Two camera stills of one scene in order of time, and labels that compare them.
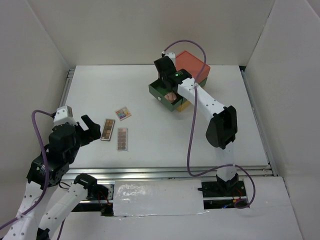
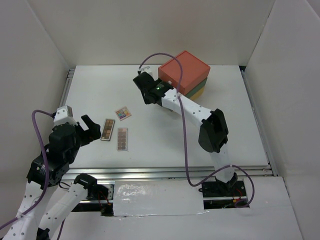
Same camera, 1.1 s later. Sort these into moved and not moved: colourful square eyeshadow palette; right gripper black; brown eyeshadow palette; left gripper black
Moved: right gripper black
Not moved: colourful square eyeshadow palette; brown eyeshadow palette; left gripper black
